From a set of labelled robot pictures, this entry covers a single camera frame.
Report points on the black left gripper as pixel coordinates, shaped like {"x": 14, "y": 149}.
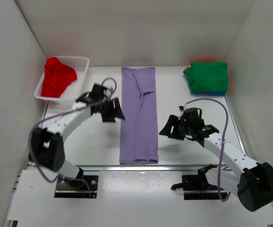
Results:
{"x": 115, "y": 112}

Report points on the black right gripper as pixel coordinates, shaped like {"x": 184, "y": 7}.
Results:
{"x": 173, "y": 121}

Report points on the purple t-shirt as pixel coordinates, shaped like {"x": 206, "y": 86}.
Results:
{"x": 139, "y": 130}

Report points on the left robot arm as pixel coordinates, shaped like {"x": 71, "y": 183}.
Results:
{"x": 46, "y": 145}

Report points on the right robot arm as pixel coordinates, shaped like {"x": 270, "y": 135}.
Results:
{"x": 249, "y": 180}

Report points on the white plastic basket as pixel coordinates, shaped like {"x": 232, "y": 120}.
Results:
{"x": 80, "y": 65}

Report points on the blue folded t-shirt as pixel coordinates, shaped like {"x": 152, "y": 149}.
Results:
{"x": 216, "y": 94}

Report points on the green folded t-shirt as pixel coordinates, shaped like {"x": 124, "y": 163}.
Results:
{"x": 207, "y": 77}

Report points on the red t-shirt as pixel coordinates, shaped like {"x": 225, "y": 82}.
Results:
{"x": 57, "y": 77}

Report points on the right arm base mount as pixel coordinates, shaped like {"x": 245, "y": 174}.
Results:
{"x": 196, "y": 187}

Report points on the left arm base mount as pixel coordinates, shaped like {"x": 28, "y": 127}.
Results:
{"x": 77, "y": 189}

